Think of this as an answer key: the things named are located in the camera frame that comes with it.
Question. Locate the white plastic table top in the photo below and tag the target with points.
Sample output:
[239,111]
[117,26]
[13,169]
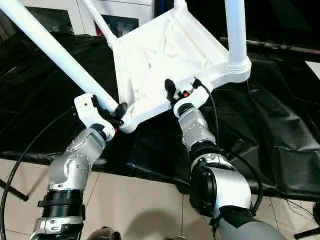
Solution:
[175,50]

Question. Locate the white plastic table leg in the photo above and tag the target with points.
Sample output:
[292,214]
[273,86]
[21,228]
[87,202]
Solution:
[180,3]
[100,22]
[50,42]
[236,32]

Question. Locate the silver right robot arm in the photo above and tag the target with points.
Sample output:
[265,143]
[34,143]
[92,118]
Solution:
[195,127]

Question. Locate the black table mat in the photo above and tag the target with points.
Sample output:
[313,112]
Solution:
[262,112]

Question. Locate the white glass-door cabinet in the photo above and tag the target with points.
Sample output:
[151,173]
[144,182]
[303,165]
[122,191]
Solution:
[125,6]

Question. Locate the dark robot foot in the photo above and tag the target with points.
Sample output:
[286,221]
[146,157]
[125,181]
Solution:
[105,233]

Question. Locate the black stand leg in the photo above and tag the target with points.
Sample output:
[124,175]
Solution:
[307,233]
[15,191]

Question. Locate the grey curtain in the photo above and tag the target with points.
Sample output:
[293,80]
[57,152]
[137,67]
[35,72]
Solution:
[7,27]

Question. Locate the white flat board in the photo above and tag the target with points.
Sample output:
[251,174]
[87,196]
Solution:
[313,70]

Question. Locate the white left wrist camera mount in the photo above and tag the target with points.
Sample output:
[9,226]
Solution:
[85,110]

